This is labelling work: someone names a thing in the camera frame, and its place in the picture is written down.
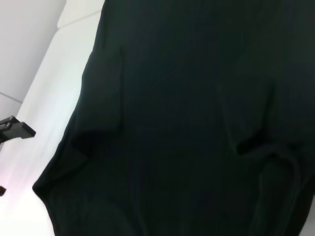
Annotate black t-shirt with pink print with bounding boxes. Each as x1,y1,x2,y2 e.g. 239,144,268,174
31,0,315,236

